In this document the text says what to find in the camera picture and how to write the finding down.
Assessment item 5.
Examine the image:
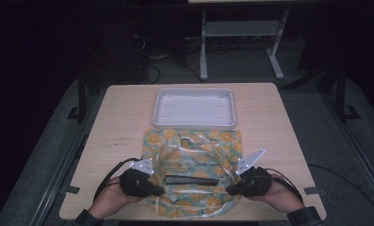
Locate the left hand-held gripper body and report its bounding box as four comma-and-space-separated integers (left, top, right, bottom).
120, 157, 155, 198

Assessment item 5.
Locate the black rectangular box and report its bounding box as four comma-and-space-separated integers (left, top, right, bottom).
164, 174, 222, 186

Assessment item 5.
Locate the right hand-held gripper black cable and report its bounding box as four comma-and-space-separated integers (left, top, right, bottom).
264, 168, 304, 203

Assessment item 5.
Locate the person's right hand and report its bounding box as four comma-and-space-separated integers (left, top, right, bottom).
247, 174, 304, 216

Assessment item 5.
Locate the lemon print fabric bag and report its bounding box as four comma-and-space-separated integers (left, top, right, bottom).
140, 127, 244, 220

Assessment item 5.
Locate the white plastic tray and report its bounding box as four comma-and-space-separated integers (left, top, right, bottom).
152, 88, 236, 129

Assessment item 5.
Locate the grey metal rail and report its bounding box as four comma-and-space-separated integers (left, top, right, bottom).
319, 90, 374, 206
27, 90, 105, 226

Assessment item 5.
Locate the grey tape strip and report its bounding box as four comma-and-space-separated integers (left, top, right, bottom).
302, 186, 328, 197
60, 185, 81, 195

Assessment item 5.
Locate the black metal stand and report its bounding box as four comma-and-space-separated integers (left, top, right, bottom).
334, 65, 362, 122
66, 70, 89, 123

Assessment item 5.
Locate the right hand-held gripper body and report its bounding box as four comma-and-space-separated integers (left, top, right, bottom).
236, 148, 274, 198

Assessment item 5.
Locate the white metal table frame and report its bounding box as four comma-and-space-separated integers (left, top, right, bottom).
199, 8, 291, 81

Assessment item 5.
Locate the person's left hand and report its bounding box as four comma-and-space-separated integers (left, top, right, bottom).
88, 175, 145, 220

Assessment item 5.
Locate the black floor cable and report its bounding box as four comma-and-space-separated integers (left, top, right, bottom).
138, 34, 205, 85
306, 163, 374, 218

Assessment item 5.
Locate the left hand-held gripper black cable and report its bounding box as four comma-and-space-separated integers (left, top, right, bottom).
92, 157, 139, 203

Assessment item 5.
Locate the hand-held gripper black cable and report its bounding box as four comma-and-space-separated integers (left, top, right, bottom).
92, 157, 139, 203
264, 168, 304, 203

